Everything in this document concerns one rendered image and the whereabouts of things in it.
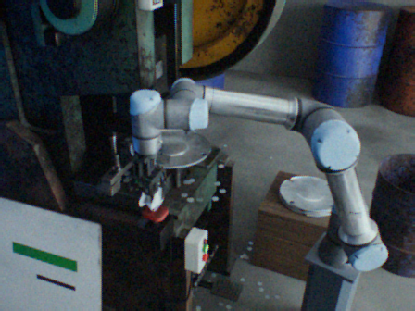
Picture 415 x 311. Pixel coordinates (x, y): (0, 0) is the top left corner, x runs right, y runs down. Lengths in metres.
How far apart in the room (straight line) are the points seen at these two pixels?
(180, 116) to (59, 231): 0.77
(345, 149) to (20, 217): 1.18
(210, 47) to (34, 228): 0.96
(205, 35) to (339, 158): 0.84
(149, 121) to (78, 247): 0.71
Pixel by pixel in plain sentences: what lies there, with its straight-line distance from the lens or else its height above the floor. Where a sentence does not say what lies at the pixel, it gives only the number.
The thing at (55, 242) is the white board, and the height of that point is 0.46.
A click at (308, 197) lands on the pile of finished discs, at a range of 2.00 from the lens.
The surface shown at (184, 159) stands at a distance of 1.43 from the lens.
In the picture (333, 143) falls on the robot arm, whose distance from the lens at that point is 1.09.
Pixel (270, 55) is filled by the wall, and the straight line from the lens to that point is 4.76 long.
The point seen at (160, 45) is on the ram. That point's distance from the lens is 1.42.
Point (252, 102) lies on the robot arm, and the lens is 1.17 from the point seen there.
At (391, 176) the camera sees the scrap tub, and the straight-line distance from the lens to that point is 2.39.
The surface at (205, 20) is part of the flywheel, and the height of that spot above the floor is 1.16.
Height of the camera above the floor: 1.50
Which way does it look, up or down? 30 degrees down
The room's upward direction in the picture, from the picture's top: 1 degrees clockwise
